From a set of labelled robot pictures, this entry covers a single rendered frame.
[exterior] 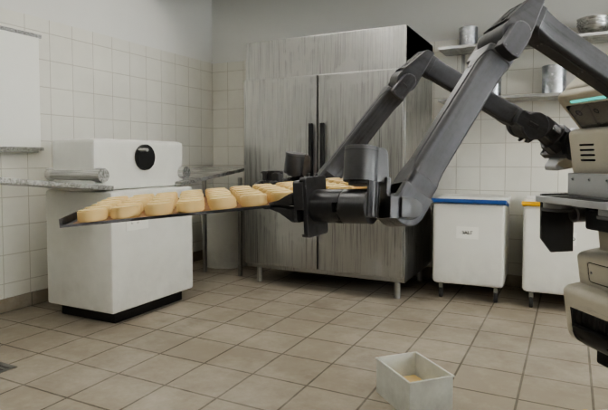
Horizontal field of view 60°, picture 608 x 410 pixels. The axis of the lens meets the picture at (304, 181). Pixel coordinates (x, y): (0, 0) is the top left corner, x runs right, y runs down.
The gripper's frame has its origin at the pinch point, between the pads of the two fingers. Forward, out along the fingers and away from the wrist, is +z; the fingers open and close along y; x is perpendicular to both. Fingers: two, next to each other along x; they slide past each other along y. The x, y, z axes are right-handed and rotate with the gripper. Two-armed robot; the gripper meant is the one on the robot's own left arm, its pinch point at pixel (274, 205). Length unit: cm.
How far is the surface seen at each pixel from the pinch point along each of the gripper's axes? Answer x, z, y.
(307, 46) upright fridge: 284, 171, -96
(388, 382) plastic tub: 131, 40, 92
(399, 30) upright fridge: 293, 95, -98
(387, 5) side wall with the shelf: 377, 140, -142
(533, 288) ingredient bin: 318, 13, 93
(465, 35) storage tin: 360, 66, -100
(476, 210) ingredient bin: 315, 51, 38
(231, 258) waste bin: 306, 285, 86
